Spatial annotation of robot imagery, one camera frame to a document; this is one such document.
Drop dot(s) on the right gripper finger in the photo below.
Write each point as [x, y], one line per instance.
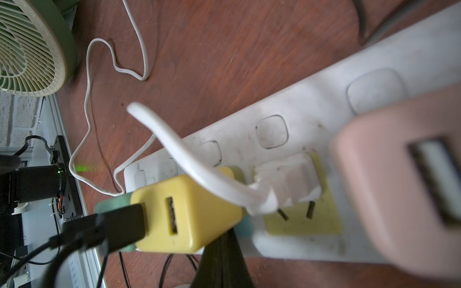
[223, 265]

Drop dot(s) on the white plug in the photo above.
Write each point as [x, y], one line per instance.
[286, 182]

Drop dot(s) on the pink usb charger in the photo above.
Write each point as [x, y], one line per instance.
[401, 168]

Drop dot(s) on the yellow usb charger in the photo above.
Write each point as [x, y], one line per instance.
[182, 217]

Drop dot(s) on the white power strip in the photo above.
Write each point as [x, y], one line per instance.
[305, 116]

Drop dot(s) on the green fan at back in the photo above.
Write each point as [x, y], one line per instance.
[38, 50]

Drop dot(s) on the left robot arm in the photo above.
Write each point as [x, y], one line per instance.
[20, 185]

